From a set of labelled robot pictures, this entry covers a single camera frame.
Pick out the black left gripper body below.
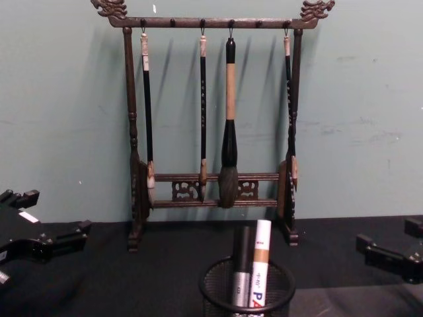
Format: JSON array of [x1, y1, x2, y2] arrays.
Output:
[[0, 203, 43, 265]]

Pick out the black table cloth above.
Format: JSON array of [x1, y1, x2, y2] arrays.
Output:
[[0, 215, 423, 317]]

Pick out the white marker with tan band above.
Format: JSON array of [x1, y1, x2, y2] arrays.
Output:
[[247, 219, 273, 310]]

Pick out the silver marker with black cap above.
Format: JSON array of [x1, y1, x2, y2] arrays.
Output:
[[231, 225, 254, 307]]

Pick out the black brush with white label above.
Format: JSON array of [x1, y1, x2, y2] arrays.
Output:
[[139, 31, 157, 208]]

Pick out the black mesh pen cup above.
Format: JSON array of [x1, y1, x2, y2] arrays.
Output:
[[198, 255, 297, 317]]

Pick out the carved dark wooden brush rack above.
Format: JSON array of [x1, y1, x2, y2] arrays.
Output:
[[90, 0, 336, 255]]

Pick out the black brush with dotted marks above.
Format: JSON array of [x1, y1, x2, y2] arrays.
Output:
[[282, 34, 301, 195]]

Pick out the thin black brush pale marks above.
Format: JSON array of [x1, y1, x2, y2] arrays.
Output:
[[198, 34, 210, 203]]

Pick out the large brush with tan handle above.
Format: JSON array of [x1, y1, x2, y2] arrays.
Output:
[[217, 36, 240, 210]]

